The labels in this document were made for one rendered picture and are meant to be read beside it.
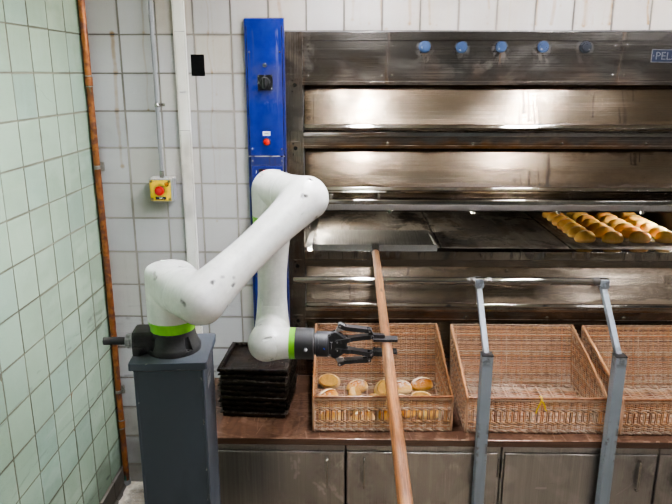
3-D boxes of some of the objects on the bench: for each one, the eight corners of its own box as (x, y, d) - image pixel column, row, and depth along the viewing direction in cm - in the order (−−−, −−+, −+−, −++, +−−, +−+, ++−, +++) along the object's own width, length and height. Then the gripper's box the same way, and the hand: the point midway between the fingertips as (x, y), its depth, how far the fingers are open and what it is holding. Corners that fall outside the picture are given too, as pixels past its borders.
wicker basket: (573, 380, 302) (579, 323, 295) (696, 380, 302) (704, 323, 295) (617, 436, 255) (625, 371, 248) (762, 436, 255) (775, 370, 248)
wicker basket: (314, 377, 304) (313, 321, 297) (436, 377, 304) (438, 321, 297) (310, 433, 257) (309, 368, 250) (454, 432, 258) (457, 367, 250)
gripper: (316, 313, 193) (397, 314, 193) (316, 363, 198) (395, 364, 197) (314, 322, 186) (398, 323, 185) (314, 374, 190) (397, 376, 190)
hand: (385, 344), depth 191 cm, fingers closed on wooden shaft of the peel, 3 cm apart
